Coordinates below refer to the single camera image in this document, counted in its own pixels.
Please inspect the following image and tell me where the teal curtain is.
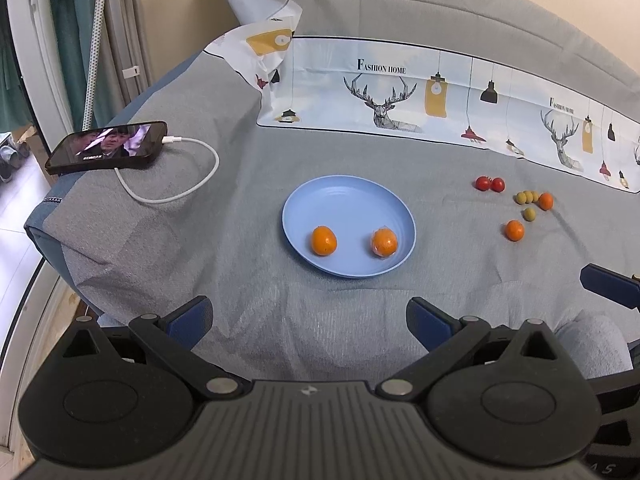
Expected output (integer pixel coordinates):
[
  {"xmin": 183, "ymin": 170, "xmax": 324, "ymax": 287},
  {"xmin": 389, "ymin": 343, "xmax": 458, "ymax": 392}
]
[{"xmin": 47, "ymin": 0, "xmax": 118, "ymax": 128}]

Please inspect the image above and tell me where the black smartphone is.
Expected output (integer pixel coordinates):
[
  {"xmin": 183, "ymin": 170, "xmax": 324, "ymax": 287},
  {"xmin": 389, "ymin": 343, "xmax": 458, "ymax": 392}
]
[{"xmin": 46, "ymin": 120, "xmax": 168, "ymax": 176}]

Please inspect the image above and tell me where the white charging cable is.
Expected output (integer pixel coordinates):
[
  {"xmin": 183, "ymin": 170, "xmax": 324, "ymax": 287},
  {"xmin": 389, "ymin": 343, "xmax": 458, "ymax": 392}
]
[{"xmin": 115, "ymin": 135, "xmax": 221, "ymax": 205}]

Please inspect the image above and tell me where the white door frame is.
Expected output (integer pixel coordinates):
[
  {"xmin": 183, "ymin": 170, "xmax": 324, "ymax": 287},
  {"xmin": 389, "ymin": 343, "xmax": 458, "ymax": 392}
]
[{"xmin": 4, "ymin": 0, "xmax": 76, "ymax": 147}]

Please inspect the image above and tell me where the plastic wrapped small orange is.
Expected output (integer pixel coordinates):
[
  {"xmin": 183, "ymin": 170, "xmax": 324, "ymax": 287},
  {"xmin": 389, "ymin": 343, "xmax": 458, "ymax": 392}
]
[{"xmin": 370, "ymin": 227, "xmax": 400, "ymax": 259}]

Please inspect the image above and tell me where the pale fuzzy cloth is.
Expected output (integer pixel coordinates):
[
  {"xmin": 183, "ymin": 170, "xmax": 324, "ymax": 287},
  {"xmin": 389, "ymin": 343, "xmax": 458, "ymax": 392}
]
[{"xmin": 554, "ymin": 310, "xmax": 632, "ymax": 377}]

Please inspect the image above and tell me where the blue plastic plate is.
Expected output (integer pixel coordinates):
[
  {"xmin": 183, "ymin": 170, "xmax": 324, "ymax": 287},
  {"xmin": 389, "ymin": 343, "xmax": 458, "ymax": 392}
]
[{"xmin": 281, "ymin": 175, "xmax": 417, "ymax": 279}]

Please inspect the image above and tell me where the grey bedsheet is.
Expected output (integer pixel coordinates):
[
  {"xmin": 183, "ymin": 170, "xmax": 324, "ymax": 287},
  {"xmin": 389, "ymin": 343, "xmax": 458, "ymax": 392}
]
[{"xmin": 45, "ymin": 52, "xmax": 640, "ymax": 386}]

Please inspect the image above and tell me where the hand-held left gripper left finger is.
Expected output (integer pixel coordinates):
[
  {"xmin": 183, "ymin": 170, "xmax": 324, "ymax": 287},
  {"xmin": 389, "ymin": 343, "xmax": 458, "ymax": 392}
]
[{"xmin": 62, "ymin": 296, "xmax": 253, "ymax": 404}]

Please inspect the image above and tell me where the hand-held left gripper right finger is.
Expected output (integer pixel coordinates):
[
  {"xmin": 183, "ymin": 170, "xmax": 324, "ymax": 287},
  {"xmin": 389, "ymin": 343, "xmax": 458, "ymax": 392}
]
[{"xmin": 375, "ymin": 296, "xmax": 569, "ymax": 404}]

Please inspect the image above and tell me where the blue mattress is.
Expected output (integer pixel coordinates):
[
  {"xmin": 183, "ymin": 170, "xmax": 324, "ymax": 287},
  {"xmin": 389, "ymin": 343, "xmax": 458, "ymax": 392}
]
[{"xmin": 24, "ymin": 52, "xmax": 201, "ymax": 333}]

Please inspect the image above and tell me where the deer print cloth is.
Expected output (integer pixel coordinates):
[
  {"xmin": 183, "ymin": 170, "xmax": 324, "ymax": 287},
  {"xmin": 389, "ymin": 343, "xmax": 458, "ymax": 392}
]
[{"xmin": 204, "ymin": 0, "xmax": 640, "ymax": 191}]

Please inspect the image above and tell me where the grey quilt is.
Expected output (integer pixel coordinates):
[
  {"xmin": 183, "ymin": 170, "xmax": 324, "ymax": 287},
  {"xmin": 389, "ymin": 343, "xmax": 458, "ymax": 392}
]
[{"xmin": 220, "ymin": 0, "xmax": 640, "ymax": 126}]

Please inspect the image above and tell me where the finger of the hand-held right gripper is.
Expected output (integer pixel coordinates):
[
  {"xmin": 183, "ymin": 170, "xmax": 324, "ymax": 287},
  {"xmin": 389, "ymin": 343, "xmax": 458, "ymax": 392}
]
[{"xmin": 580, "ymin": 263, "xmax": 640, "ymax": 311}]

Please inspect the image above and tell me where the white dotted pole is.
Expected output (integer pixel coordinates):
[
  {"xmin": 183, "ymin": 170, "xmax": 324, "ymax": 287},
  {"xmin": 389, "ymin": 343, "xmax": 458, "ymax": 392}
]
[{"xmin": 81, "ymin": 0, "xmax": 111, "ymax": 131}]

